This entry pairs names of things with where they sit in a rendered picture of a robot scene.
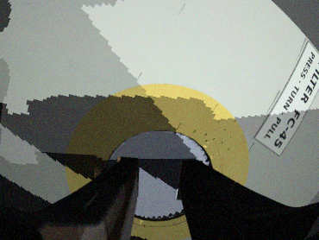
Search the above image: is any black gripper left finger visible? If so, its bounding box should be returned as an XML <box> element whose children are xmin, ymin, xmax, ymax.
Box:
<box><xmin>0</xmin><ymin>157</ymin><xmax>139</xmax><ymax>240</ymax></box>

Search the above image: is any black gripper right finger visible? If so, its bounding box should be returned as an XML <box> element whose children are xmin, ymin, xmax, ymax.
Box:
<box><xmin>180</xmin><ymin>159</ymin><xmax>319</xmax><ymax>240</ymax></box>

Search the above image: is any white cylinder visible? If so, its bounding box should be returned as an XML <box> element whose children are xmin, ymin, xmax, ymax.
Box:
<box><xmin>107</xmin><ymin>129</ymin><xmax>210</xmax><ymax>218</ymax></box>

